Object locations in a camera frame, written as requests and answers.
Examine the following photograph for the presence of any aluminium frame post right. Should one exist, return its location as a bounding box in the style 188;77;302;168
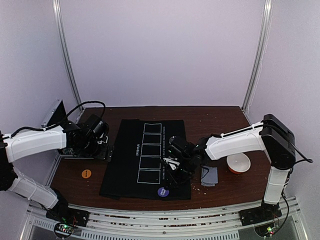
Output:
242;0;274;114

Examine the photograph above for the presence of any aluminium frame post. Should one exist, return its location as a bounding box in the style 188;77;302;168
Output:
242;0;274;114
52;0;82;105

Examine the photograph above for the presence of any orange white bowl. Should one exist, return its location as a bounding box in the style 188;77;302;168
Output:
226;153;251;174

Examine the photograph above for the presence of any aluminium frame post left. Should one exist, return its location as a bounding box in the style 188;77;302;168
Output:
52;0;82;105

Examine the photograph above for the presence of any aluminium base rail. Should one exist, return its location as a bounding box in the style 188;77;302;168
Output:
18;197;310;240

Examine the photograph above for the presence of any aluminium poker chip case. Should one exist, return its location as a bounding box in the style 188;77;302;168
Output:
41;99;114;162

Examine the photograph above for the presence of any orange big blind button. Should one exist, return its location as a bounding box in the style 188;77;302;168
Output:
81;169;92;179

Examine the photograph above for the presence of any black poker play mat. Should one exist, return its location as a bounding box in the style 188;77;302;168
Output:
99;119;191;201

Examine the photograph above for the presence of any purple small blind button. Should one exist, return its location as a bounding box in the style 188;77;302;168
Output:
157;187;170;198

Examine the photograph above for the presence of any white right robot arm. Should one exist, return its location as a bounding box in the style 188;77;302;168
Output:
163;114;313;226

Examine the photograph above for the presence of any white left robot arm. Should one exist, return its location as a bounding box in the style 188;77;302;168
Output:
0;112;109;223

